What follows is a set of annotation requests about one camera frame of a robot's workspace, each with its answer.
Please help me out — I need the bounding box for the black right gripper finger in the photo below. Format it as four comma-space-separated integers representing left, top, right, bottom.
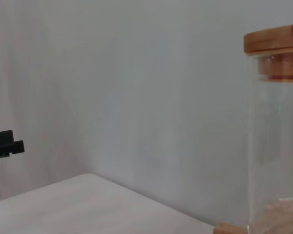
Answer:
0, 130, 25, 160

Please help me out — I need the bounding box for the wooden dispenser stand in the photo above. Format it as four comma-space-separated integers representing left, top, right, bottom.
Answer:
212, 222, 250, 234

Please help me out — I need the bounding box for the glass water dispenser jar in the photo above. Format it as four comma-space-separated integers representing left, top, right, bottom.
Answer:
246, 55, 293, 234

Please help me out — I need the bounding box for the wooden jar lid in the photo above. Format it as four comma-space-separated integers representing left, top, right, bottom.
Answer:
243, 23, 293, 82

